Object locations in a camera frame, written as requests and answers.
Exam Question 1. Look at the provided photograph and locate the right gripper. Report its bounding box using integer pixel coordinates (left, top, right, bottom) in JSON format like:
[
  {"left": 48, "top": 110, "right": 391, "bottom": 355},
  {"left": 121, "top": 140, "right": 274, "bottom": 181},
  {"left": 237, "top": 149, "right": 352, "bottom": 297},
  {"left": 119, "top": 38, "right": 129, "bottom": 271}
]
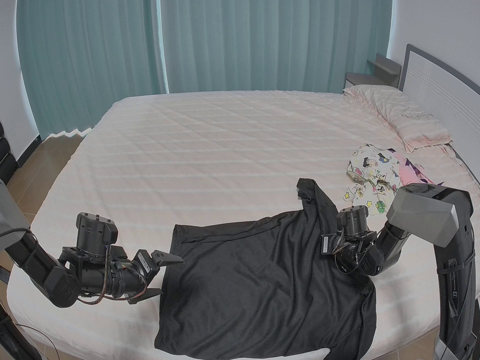
[{"left": 320, "top": 232, "right": 367, "bottom": 274}]

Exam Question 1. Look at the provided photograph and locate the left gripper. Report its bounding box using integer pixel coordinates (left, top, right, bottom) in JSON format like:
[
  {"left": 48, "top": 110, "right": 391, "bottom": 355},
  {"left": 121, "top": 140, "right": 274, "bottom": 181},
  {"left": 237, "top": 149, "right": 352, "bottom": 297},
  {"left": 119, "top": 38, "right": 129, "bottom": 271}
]
[{"left": 104, "top": 250, "right": 185, "bottom": 306}]

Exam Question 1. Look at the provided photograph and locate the black T-shirt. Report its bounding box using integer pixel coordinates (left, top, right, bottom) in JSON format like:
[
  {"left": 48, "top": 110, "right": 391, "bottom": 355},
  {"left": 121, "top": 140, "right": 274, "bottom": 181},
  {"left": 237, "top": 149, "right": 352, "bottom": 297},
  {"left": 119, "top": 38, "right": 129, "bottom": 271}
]
[{"left": 154, "top": 178, "right": 377, "bottom": 360}]

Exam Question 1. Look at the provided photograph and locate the bed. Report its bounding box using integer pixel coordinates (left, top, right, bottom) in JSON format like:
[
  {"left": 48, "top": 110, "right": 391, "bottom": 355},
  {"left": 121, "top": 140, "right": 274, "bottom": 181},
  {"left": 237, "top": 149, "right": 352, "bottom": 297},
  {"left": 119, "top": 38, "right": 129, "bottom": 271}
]
[{"left": 5, "top": 43, "right": 480, "bottom": 360}]

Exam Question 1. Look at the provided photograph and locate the white printed garment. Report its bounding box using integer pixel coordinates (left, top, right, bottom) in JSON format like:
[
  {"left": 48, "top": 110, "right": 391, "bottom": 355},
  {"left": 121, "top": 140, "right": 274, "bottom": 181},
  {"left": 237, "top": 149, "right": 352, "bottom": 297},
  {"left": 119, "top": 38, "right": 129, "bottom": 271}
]
[{"left": 343, "top": 143, "right": 400, "bottom": 215}]

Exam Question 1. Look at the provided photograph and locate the pink and purple garment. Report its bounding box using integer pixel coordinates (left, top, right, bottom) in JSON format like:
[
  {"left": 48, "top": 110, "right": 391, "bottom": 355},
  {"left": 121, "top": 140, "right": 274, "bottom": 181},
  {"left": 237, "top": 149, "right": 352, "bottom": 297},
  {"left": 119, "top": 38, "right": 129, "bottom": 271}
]
[{"left": 390, "top": 148, "right": 445, "bottom": 187}]

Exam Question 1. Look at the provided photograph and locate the pale pink pillow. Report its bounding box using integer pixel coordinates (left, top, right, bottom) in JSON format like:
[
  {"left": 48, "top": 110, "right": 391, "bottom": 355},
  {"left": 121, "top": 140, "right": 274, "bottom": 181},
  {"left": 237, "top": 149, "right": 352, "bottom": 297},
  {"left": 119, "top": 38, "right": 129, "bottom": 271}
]
[{"left": 342, "top": 84, "right": 454, "bottom": 153}]

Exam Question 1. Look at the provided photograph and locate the grey bedside table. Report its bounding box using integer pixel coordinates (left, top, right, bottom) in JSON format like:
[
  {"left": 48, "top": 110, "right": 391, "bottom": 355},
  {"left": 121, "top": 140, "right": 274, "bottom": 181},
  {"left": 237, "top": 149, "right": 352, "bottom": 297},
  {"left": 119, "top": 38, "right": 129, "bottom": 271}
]
[{"left": 344, "top": 53, "right": 402, "bottom": 89}]

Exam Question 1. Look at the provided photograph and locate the blue-green curtain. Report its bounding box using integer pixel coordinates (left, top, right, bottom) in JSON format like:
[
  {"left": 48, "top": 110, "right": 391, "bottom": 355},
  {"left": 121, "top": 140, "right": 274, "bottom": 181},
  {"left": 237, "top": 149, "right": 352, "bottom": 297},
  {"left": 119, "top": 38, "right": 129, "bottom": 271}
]
[
  {"left": 159, "top": 0, "right": 391, "bottom": 94},
  {"left": 16, "top": 0, "right": 168, "bottom": 142}
]

